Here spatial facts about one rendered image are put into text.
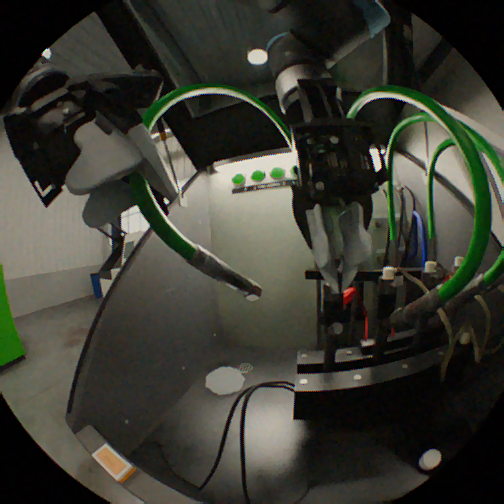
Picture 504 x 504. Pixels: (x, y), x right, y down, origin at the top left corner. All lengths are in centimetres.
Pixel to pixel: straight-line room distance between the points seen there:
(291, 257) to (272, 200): 17
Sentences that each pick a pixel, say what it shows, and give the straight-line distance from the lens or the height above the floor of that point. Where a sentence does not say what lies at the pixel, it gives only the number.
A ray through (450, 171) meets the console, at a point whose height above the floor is 131.
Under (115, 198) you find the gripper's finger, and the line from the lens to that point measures 16.
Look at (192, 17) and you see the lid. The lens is 56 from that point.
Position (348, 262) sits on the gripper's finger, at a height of 115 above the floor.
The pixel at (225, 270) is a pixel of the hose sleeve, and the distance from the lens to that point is 16.
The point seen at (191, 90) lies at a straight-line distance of 22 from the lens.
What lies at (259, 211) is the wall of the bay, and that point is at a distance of 52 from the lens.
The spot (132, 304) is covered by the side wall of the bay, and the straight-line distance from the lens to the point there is 33.
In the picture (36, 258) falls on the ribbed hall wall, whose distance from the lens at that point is 647.
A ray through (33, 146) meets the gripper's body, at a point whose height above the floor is 125.
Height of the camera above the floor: 118
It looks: 3 degrees down
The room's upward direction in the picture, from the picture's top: 5 degrees counter-clockwise
